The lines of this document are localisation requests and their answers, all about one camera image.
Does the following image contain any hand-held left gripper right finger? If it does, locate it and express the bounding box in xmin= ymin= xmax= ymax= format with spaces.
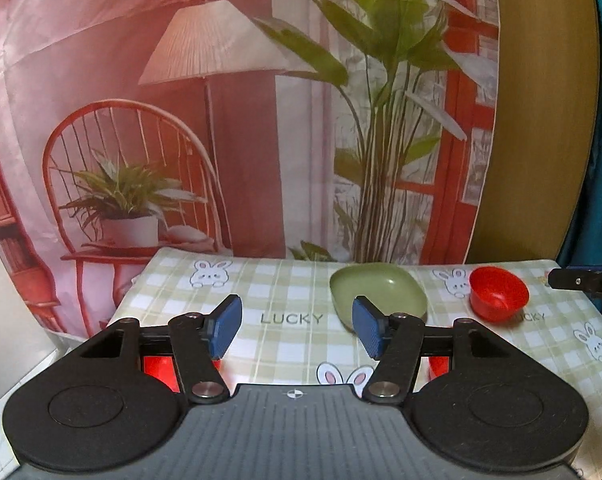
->
xmin=351 ymin=296 xmax=524 ymax=406

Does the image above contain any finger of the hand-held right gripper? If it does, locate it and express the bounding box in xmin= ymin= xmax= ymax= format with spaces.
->
xmin=548 ymin=265 xmax=602 ymax=302

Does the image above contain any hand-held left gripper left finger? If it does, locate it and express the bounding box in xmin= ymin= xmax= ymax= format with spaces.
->
xmin=78 ymin=294 xmax=244 ymax=406

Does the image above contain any red bowl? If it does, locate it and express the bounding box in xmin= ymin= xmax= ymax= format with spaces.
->
xmin=141 ymin=353 xmax=453 ymax=394
xmin=468 ymin=266 xmax=530 ymax=322

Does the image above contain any green bowl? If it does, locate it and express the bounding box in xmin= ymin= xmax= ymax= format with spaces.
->
xmin=329 ymin=262 xmax=428 ymax=336

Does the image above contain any checked tablecloth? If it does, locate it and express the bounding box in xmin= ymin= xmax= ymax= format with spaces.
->
xmin=108 ymin=247 xmax=602 ymax=480

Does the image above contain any printed backdrop cloth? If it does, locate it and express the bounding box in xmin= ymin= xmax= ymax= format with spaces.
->
xmin=0 ymin=0 xmax=502 ymax=356

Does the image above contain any wooden panel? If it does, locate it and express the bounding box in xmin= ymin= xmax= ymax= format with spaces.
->
xmin=464 ymin=0 xmax=602 ymax=266

